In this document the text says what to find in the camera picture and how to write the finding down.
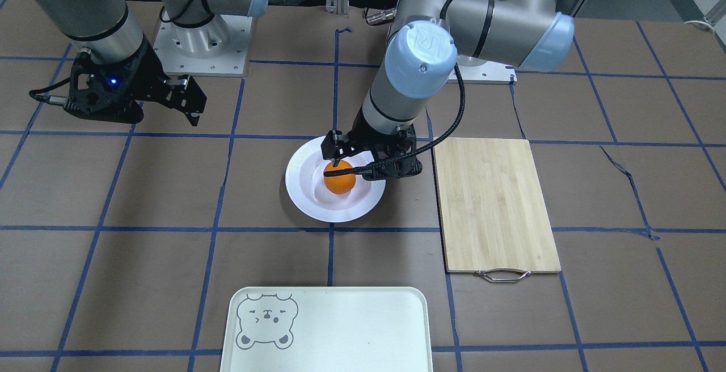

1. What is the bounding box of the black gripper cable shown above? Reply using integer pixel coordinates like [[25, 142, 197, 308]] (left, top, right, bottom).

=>
[[323, 0, 539, 180]]

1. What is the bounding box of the orange fruit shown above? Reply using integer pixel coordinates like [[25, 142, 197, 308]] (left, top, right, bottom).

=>
[[323, 160, 356, 195]]

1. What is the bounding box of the bamboo cutting board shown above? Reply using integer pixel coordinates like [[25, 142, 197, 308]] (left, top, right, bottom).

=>
[[433, 137, 561, 282]]

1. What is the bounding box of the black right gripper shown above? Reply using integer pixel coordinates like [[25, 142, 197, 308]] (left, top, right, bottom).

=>
[[62, 43, 207, 127]]

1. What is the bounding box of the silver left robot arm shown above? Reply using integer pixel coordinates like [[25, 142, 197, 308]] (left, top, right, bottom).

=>
[[320, 0, 574, 181]]

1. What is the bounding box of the cream bear tray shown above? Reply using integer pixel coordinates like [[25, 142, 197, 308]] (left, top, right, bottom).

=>
[[220, 286, 434, 371]]

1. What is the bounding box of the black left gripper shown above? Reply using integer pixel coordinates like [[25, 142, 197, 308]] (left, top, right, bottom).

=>
[[321, 124, 423, 181]]

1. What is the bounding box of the white round plate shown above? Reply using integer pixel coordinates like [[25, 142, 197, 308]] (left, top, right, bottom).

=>
[[285, 137, 385, 223]]

